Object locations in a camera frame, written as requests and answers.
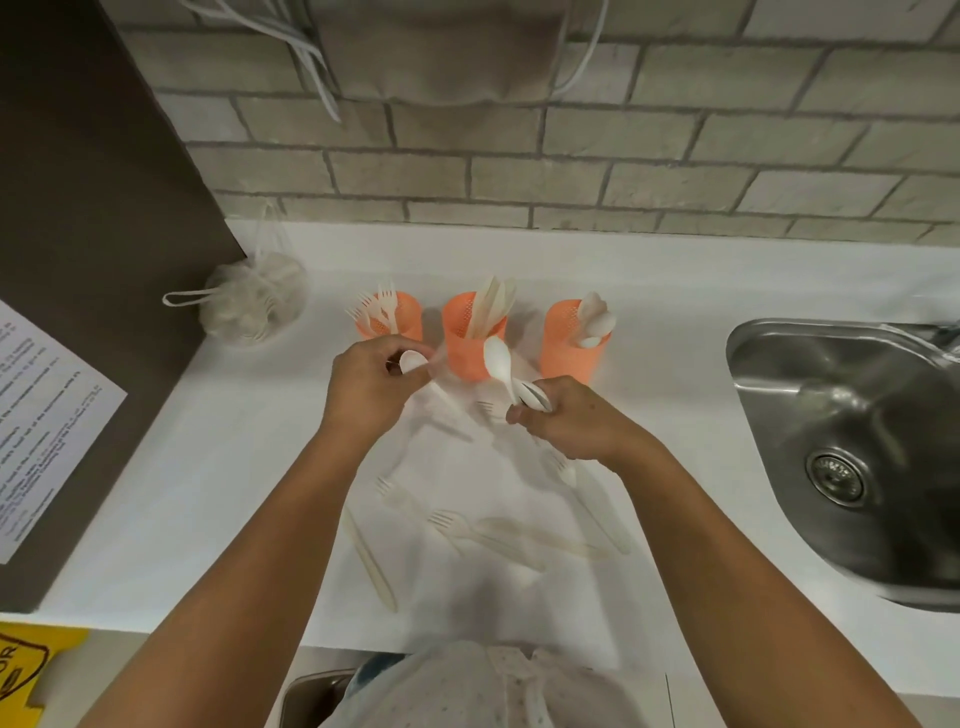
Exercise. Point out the person's right hand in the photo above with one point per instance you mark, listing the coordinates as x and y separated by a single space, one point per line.
581 427

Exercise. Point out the person's left hand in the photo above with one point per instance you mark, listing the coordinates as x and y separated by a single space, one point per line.
364 397

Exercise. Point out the person's right thumb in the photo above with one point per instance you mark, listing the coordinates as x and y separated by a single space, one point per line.
523 416

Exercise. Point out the person's left thumb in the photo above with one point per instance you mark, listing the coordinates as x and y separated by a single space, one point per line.
415 375

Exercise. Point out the white plastic spoon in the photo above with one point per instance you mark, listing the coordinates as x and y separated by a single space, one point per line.
499 364
410 363

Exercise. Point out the person's left forearm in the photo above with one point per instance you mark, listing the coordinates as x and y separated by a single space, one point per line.
247 585

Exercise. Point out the person's right forearm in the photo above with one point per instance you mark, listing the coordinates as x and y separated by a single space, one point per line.
750 600

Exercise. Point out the orange mesh cup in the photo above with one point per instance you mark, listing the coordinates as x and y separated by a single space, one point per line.
566 341
401 319
469 349

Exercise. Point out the bunch of white plastic forks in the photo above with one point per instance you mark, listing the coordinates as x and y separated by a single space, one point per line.
377 307

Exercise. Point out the bunch of white plastic knives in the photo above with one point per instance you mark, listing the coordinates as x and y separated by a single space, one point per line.
491 304

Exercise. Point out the bunch of white plastic spoons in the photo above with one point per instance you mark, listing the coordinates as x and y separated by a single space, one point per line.
596 319

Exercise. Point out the clear bag of cutlery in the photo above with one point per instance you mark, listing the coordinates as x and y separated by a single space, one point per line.
255 300

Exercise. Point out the clear plastic sheet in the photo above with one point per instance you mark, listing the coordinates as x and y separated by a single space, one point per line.
517 600

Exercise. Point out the white dotted shirt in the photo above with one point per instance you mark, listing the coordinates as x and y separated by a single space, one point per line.
480 690

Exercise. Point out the metal sink drain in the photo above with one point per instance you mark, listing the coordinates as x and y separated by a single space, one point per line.
836 475

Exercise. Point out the stainless steel sink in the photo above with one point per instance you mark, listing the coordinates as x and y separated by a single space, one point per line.
862 420

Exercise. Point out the dark brown cabinet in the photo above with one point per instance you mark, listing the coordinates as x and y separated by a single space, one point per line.
97 225

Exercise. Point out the white printed paper notice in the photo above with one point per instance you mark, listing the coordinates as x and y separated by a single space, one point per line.
45 435

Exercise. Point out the yellow sign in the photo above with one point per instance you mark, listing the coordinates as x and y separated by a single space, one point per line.
34 660

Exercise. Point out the grey wall dispenser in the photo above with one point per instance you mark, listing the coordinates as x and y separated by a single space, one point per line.
442 52

